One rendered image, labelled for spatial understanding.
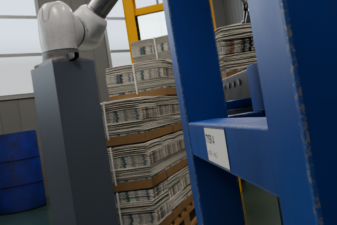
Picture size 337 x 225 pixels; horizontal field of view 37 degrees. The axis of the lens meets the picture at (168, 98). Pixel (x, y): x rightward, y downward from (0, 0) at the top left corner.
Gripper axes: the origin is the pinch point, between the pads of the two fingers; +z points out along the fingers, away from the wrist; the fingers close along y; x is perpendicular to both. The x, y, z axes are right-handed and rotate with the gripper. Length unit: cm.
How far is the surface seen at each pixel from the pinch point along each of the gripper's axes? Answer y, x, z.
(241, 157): 63, -44, -158
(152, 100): 27, -42, 54
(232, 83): 44, -26, -77
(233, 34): 15.7, -9.6, -19.2
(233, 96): 47, -26, -73
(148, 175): 66, -50, 38
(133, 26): -58, -40, 201
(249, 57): 25.5, -4.3, -17.0
